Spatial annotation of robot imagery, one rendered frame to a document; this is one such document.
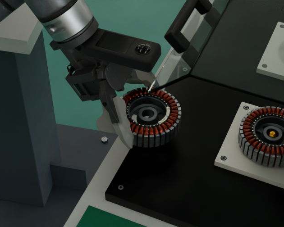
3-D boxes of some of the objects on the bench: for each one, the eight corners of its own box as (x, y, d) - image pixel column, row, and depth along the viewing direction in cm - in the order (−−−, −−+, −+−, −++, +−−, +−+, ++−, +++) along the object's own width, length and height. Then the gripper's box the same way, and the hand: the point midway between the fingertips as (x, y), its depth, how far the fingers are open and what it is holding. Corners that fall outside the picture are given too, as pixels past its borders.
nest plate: (213, 165, 111) (214, 161, 110) (240, 105, 120) (241, 101, 119) (301, 194, 107) (302, 190, 106) (322, 130, 116) (323, 125, 115)
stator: (227, 153, 111) (229, 139, 108) (252, 110, 118) (254, 96, 115) (290, 178, 107) (294, 164, 105) (312, 133, 114) (316, 118, 111)
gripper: (79, 2, 112) (139, 90, 121) (24, 72, 100) (96, 163, 110) (116, -10, 106) (177, 83, 116) (63, 62, 95) (135, 158, 104)
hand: (149, 119), depth 111 cm, fingers closed on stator, 13 cm apart
